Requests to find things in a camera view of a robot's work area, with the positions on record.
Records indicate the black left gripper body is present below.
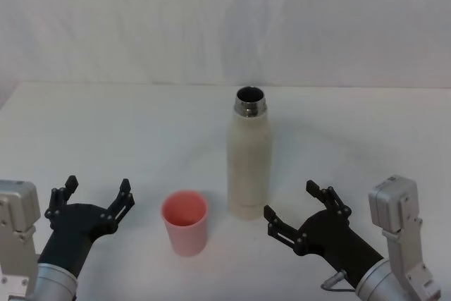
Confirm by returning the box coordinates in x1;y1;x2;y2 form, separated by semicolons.
37;202;118;278

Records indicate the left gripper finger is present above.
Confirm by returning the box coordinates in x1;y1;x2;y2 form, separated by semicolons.
101;178;136;234
49;174;80;211

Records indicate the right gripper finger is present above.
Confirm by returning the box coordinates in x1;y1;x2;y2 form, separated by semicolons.
263;204;306;255
305;179;353;220

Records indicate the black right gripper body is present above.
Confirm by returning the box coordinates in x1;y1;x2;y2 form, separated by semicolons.
293;208;385;280

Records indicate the cream vacuum bottle steel neck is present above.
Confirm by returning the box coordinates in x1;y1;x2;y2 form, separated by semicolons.
225;85;274;221

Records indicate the white table cloth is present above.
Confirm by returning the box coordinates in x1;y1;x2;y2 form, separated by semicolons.
0;81;451;301

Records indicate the pink cup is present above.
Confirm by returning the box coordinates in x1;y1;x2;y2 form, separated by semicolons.
161;189;209;257

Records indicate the white curtain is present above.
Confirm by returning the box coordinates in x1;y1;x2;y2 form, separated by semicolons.
0;0;451;109

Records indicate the thin cable with silver plug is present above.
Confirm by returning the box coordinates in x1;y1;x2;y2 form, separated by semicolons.
320;269;357;283

